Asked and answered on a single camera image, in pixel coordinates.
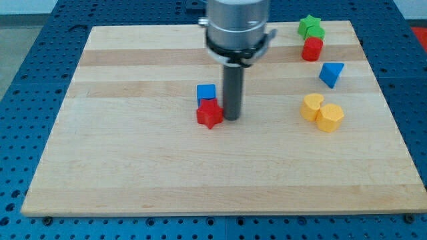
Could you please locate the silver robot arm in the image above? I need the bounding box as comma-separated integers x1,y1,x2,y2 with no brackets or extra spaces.
205,0,277,68

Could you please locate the red star block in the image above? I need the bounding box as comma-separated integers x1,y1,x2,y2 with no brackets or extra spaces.
196,98,223,129

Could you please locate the blue triangle block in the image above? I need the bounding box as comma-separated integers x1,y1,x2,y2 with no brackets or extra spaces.
319,63,344,89

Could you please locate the green star block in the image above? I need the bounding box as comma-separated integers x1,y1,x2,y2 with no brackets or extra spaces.
298,15,322,38

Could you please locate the blue cube block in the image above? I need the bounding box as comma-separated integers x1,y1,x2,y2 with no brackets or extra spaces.
196,84,217,107

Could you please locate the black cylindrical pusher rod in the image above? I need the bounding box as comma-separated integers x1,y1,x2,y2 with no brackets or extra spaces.
223,66,244,121

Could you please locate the yellow heart block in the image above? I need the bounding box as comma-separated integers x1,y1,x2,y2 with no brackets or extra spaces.
300,93,324,122

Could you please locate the wooden board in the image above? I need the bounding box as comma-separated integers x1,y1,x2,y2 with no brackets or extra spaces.
21,21,426,217

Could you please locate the yellow hexagon block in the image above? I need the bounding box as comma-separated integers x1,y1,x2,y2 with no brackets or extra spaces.
316,103,344,133

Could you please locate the red cylinder block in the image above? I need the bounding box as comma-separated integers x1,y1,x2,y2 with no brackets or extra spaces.
302,37,324,61

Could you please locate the green round block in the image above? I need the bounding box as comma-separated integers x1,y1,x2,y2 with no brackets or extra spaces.
304,26,326,40

